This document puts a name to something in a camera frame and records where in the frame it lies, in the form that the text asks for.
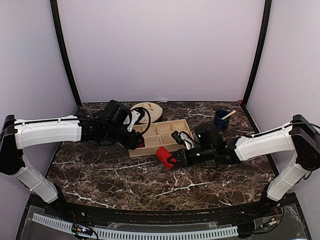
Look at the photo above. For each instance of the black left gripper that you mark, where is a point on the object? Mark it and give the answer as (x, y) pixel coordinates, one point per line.
(132, 142)

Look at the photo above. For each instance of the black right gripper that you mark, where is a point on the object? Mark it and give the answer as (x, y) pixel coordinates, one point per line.
(184, 160)

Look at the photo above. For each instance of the red sock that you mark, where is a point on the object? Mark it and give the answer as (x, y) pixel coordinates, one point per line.
(163, 157)
(141, 144)

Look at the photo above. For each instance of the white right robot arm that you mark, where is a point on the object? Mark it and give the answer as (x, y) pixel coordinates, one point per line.
(298, 135)

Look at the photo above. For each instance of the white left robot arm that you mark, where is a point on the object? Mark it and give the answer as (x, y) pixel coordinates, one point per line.
(19, 134)

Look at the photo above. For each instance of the dark blue mug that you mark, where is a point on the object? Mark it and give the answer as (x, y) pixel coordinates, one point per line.
(220, 123)

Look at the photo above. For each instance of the wooden compartment tray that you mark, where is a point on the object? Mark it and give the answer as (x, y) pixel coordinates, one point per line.
(159, 135)

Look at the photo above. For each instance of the floral ceramic plate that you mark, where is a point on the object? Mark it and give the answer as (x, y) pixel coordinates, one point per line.
(155, 111)

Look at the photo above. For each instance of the wooden stick in mug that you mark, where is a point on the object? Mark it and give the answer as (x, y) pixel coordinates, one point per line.
(228, 115)

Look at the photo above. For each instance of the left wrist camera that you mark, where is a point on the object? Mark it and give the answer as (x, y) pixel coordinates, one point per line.
(135, 116)

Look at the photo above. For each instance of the black front rail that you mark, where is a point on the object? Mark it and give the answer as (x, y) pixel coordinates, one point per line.
(100, 215)

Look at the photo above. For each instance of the white slotted cable duct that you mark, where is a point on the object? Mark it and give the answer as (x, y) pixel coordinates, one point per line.
(112, 234)

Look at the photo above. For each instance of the left black frame post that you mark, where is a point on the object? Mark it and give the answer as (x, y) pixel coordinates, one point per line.
(63, 51)

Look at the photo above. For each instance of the black frame post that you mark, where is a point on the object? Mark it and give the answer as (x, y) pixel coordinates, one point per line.
(63, 51)
(258, 52)

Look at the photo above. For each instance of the right black frame post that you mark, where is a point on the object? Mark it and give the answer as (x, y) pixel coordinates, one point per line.
(258, 52)

